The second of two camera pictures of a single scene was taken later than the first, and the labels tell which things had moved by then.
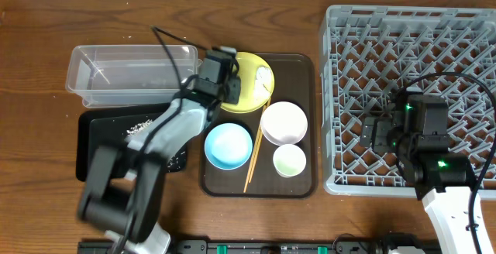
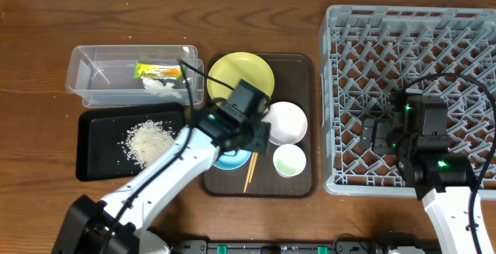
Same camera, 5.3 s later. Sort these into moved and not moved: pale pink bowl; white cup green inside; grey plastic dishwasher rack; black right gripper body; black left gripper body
Moved: black left gripper body
Not moved: white cup green inside; black right gripper body; grey plastic dishwasher rack; pale pink bowl
